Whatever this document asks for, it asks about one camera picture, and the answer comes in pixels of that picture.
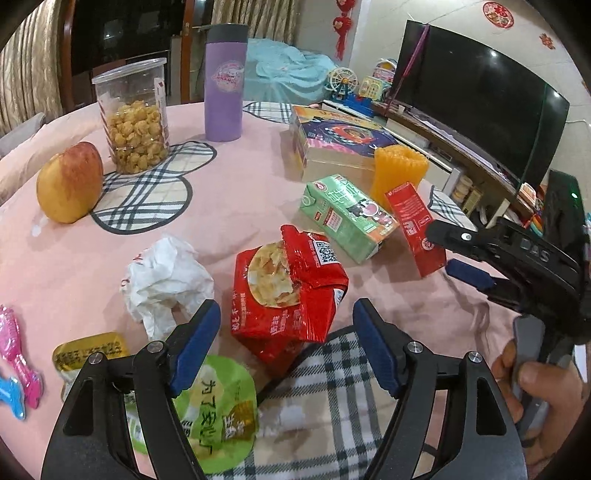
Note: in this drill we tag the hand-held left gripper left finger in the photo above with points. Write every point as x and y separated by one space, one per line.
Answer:
198 344

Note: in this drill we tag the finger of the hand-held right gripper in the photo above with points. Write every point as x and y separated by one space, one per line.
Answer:
452 237
466 271

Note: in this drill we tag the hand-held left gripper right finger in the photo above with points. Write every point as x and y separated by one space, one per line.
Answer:
375 346

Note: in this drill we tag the red carton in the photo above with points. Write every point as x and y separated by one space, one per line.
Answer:
411 221

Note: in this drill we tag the white paper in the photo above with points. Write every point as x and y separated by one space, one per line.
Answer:
161 281

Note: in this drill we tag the red snack bag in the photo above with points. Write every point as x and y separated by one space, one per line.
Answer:
277 295

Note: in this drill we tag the yellow foil packet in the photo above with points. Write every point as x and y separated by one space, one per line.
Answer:
87 350

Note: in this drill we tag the green drink carton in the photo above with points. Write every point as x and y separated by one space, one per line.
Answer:
341 212

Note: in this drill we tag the person's right hand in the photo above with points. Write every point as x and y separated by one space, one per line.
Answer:
561 392

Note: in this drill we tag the brown marble television shelf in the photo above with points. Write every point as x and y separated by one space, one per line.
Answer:
485 170

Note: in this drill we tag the black flat television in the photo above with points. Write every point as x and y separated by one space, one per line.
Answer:
475 101

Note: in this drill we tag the colourful game box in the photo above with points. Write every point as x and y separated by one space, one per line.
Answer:
341 134

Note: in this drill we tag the pink tablecloth with plaid patches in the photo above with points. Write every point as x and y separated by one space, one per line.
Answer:
221 184

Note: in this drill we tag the colourful toy house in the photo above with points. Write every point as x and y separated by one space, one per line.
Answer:
371 85

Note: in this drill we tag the pink fish toy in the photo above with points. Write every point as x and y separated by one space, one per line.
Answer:
18 355

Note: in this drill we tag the ferris wheel toy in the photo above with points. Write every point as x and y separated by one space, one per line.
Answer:
341 83

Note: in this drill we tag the blue fish toy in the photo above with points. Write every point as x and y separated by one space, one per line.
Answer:
9 397

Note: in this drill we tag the red yellow apple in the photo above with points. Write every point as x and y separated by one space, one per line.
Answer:
69 184

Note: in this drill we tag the clear jar of puffed snacks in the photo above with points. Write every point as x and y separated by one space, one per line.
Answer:
134 129

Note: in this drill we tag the teal blanket over chair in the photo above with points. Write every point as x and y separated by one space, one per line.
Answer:
286 74

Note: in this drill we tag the purple drink bottle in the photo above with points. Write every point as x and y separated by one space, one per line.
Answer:
224 92

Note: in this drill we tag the grey pillow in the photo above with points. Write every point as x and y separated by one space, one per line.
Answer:
21 136

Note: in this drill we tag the beige patterned curtain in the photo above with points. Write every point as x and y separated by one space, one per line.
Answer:
258 18
27 55

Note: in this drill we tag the wooden glass sliding door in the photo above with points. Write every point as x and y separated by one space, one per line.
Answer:
115 27

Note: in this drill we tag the small red wall decal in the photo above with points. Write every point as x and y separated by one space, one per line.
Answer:
547 40

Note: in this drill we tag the round red wall decal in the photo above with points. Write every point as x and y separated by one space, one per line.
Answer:
497 9

